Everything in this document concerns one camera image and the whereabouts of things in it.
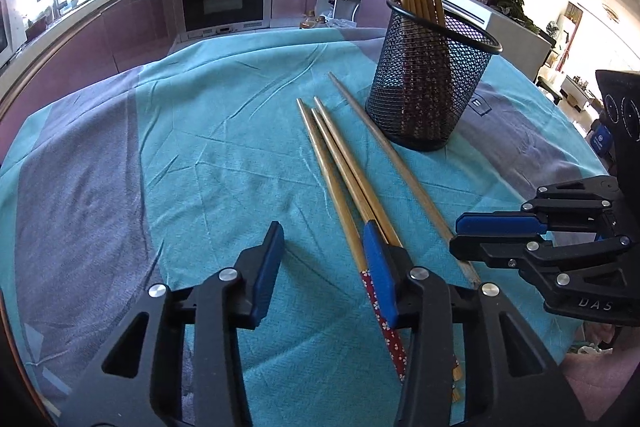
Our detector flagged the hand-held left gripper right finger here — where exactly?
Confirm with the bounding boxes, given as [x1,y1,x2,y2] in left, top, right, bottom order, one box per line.
[362,220,587,427]

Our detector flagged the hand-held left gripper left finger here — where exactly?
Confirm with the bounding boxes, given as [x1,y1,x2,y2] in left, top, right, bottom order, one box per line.
[59,221,286,427]

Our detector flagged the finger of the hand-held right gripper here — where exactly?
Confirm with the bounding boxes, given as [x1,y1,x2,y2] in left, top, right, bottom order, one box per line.
[456,177,623,235]
[449,234,632,303]

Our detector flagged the pale wooden chopstick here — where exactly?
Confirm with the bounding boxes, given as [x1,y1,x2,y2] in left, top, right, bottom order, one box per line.
[327,72,482,288]

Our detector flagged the red floral-end wooden chopstick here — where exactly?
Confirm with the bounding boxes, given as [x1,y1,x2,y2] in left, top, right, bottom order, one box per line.
[314,96,405,250]
[310,107,462,404]
[296,98,408,383]

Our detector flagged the black mesh utensil holder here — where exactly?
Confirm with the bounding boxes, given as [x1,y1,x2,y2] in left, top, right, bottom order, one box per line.
[365,0,503,152]

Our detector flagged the teal and purple tablecloth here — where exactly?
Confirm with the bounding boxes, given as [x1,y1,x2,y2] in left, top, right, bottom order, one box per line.
[0,27,608,427]

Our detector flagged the leafy green vegetables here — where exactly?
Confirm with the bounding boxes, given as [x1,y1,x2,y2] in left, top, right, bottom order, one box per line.
[492,0,541,32]

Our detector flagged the person's pink clothing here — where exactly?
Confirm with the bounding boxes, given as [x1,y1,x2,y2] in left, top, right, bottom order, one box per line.
[565,347,640,427]

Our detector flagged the purple base cabinets with sink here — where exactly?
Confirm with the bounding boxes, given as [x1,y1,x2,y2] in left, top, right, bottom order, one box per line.
[0,0,181,148]

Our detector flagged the white countertop oven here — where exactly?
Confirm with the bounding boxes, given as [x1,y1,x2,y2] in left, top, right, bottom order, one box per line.
[0,0,28,68]

